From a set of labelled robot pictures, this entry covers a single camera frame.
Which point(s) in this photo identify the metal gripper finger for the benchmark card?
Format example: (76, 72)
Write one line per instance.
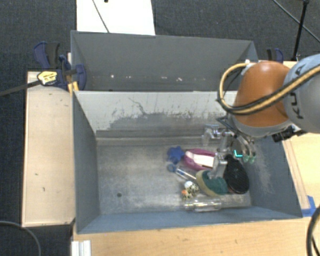
(219, 165)
(212, 132)

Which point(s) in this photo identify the black round disc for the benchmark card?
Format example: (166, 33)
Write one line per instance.
(237, 176)

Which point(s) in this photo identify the purple and white packet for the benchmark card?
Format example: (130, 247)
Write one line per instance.
(198, 160)

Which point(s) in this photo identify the green and yellow round sponge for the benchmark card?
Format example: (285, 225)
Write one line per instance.
(214, 187)

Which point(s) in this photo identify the white spotted toy animal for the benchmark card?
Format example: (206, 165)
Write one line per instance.
(191, 188)

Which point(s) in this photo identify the blue-capped clear tube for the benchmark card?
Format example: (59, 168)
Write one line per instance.
(180, 171)

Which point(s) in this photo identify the blue star-shaped toy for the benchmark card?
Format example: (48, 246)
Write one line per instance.
(175, 154)

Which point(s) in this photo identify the clear plastic bottle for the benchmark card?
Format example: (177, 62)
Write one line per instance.
(202, 205)

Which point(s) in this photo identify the grey metal bin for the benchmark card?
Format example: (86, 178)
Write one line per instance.
(138, 175)

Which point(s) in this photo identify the pale wood flat board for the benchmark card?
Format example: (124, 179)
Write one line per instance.
(48, 153)

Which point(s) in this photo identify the black cylinder on white bracket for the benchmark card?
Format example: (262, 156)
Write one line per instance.
(285, 135)

